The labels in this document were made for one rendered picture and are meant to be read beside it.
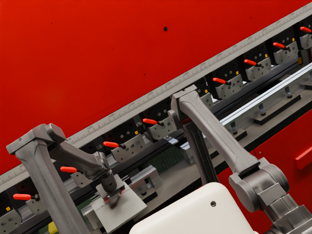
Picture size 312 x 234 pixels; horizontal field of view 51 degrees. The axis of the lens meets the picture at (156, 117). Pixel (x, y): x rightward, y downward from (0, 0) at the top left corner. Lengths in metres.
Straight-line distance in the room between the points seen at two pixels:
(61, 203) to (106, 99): 0.70
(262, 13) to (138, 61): 0.71
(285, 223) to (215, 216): 0.20
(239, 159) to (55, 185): 0.44
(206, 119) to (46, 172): 0.44
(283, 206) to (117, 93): 0.87
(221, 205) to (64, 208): 0.35
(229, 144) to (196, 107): 0.16
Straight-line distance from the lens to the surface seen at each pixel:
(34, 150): 0.82
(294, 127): 1.89
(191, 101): 0.97
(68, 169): 1.39
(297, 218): 0.77
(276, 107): 1.89
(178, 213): 0.61
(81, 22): 1.36
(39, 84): 1.33
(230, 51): 1.67
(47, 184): 0.80
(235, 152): 0.85
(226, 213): 0.62
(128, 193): 1.46
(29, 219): 1.80
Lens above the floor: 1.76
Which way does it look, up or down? 22 degrees down
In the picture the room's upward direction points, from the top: 23 degrees counter-clockwise
